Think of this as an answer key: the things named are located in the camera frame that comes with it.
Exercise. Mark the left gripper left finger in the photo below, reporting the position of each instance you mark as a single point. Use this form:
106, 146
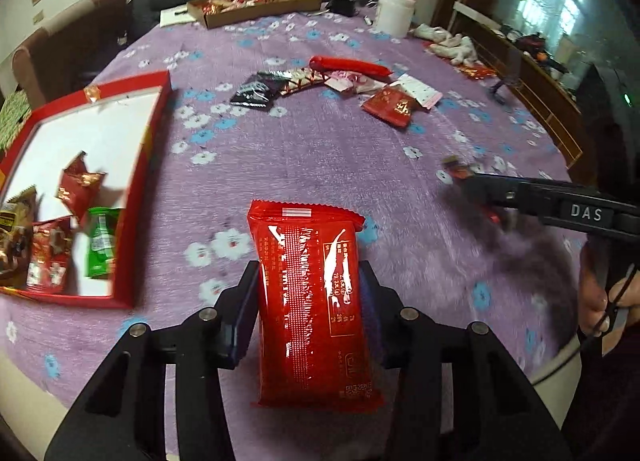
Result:
120, 413

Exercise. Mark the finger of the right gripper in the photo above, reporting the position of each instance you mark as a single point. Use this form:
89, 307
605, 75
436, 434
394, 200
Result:
556, 203

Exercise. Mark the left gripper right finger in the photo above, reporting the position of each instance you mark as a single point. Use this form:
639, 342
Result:
460, 395

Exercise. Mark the large red snack pack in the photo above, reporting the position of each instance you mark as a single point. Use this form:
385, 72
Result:
314, 354

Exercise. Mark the pink white snack packet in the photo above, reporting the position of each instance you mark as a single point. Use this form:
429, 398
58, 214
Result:
426, 96

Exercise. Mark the red gold square packet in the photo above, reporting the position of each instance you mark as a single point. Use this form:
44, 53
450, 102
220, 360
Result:
392, 106

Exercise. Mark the red floral snack packet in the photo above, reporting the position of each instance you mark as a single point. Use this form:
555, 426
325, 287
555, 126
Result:
52, 242

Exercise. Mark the green snack packet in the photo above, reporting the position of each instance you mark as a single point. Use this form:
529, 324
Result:
102, 241

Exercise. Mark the gold brown snack bag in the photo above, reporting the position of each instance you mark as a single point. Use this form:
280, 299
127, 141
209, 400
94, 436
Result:
17, 219

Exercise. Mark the red gold snack packet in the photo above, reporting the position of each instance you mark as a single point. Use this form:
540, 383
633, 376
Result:
78, 188

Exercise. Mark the strawberry pink snack packet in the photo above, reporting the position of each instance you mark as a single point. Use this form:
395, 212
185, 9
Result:
352, 83

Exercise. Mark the long red snack pack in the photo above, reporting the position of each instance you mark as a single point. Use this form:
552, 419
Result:
326, 64

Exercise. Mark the red white patterned packet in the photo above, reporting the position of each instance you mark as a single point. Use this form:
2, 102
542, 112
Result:
300, 79

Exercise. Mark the black snack packet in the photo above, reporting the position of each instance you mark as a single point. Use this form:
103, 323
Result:
260, 90

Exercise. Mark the dark brown snack packet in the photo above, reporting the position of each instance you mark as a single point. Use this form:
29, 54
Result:
459, 171

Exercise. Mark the person right hand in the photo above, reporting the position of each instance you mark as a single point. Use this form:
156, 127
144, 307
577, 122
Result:
593, 300

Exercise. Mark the wooden sideboard cabinet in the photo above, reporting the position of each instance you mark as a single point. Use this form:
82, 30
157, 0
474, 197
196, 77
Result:
542, 96

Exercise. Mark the black phone stand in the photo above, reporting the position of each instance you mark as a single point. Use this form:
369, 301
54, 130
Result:
505, 80

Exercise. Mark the red foil packet under plush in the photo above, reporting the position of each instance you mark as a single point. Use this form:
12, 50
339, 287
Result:
475, 71

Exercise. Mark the white plush toy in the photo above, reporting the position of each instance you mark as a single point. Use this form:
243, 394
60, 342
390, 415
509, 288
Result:
438, 35

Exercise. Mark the white plastic jar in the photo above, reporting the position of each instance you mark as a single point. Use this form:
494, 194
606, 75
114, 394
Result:
393, 17

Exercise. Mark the purple floral tablecloth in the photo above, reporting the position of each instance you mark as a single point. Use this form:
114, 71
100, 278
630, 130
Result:
420, 236

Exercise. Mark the small black pouch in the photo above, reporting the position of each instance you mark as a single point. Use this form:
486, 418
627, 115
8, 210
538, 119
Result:
345, 8

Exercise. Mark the red tray white inside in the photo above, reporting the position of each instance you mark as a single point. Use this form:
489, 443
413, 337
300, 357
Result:
115, 124

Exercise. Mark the green patterned cushion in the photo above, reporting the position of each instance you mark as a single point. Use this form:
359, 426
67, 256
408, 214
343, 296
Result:
14, 113

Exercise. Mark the brown cardboard snack tray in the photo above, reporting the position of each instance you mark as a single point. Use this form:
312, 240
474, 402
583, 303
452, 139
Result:
218, 13

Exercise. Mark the brown armchair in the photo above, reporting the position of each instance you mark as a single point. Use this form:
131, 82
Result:
68, 51

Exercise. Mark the white notebook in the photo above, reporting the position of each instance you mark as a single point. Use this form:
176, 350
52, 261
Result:
176, 16

